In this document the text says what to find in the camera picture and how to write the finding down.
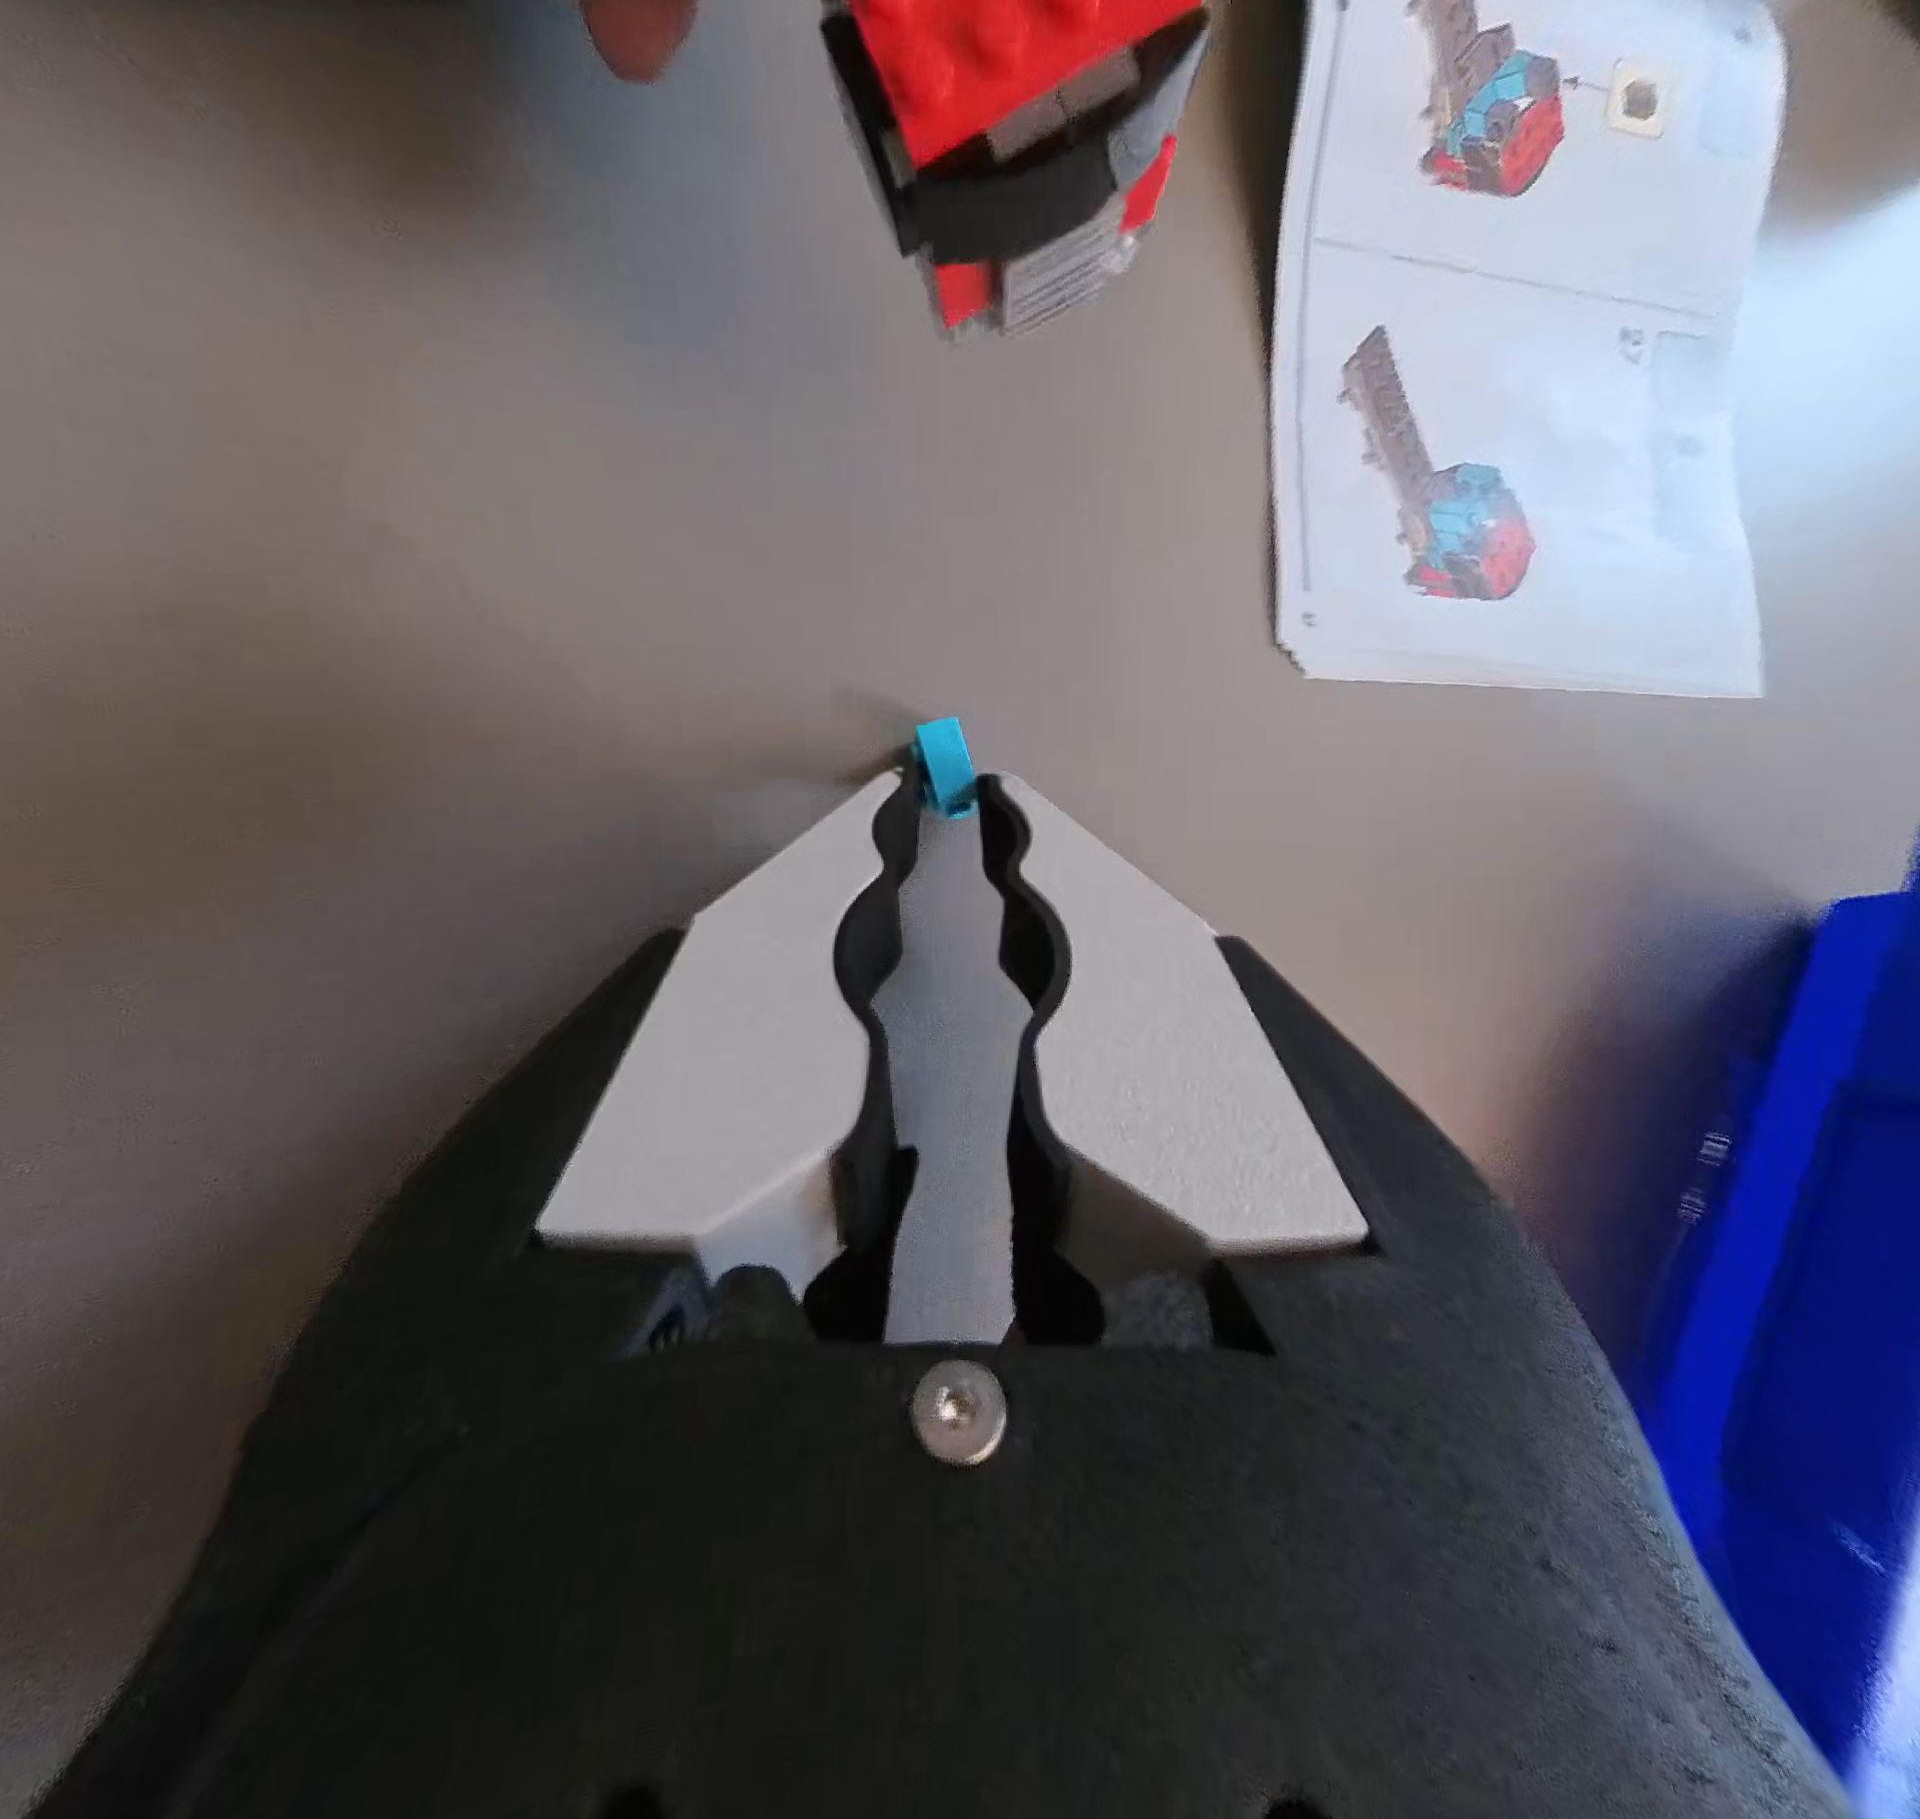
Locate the multicolour toy brick model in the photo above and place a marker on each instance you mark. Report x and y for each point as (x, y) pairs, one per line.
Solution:
(1020, 33)

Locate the toy brick instruction booklet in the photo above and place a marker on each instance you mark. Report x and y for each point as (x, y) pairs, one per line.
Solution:
(1515, 347)

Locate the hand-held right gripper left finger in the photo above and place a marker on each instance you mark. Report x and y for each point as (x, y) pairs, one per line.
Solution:
(720, 1084)

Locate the small teal toy brick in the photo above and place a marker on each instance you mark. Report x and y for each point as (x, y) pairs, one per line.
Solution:
(946, 761)

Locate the blue plastic storage bin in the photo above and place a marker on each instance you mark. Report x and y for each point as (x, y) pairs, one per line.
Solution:
(1831, 1173)

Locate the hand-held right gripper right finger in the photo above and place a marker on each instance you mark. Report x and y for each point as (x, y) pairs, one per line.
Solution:
(1185, 1084)

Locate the person's left hand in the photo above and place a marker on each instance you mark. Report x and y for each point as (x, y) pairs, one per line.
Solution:
(646, 32)

